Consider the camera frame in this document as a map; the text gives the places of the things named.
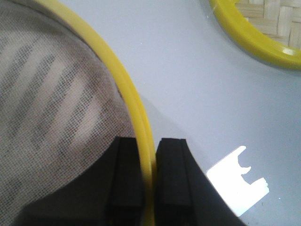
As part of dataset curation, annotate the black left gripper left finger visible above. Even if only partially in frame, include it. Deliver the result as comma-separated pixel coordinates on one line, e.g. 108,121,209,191
14,137,144,226

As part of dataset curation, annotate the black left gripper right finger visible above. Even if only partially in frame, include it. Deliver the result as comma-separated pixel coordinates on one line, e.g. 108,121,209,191
155,138,244,226

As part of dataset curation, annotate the woven bamboo steamer lid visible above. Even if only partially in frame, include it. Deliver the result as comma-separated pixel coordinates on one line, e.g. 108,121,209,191
209,0,301,71

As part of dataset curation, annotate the bamboo steamer drawer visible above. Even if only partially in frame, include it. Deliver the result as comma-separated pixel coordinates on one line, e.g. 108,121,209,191
34,0,157,226

